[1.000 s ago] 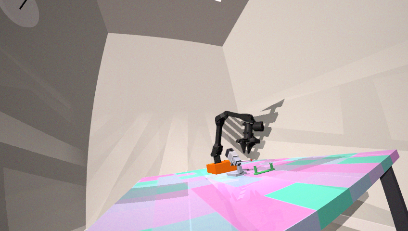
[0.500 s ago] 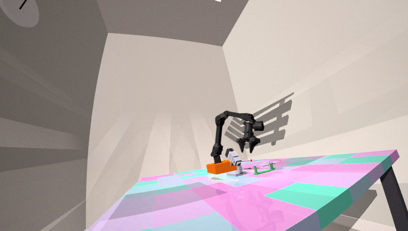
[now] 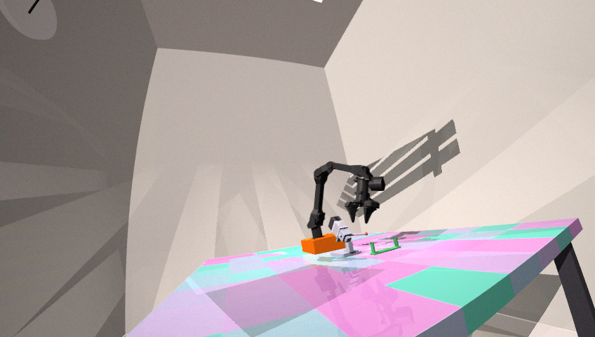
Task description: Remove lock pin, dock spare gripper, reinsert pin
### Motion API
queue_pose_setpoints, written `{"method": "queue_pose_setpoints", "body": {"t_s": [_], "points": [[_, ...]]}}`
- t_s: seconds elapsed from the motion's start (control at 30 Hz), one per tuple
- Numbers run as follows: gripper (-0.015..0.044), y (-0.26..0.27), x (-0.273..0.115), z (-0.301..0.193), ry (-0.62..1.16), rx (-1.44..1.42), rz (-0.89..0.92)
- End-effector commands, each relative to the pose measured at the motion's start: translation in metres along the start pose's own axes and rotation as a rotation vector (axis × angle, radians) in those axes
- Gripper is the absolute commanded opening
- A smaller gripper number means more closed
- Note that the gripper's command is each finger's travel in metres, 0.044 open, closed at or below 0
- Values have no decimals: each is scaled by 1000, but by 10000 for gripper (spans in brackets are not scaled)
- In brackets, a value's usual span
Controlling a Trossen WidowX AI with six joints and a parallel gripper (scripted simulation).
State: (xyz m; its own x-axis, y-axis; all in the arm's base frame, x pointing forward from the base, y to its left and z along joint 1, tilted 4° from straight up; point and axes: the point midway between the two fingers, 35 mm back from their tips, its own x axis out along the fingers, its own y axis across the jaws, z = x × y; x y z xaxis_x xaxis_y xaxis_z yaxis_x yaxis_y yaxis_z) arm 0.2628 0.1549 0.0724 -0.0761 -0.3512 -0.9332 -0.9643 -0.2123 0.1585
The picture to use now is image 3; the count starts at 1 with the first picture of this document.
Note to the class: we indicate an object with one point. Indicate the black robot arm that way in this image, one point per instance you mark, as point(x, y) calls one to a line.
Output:
point(321, 176)

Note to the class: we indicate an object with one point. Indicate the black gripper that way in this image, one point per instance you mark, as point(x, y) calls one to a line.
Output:
point(361, 201)

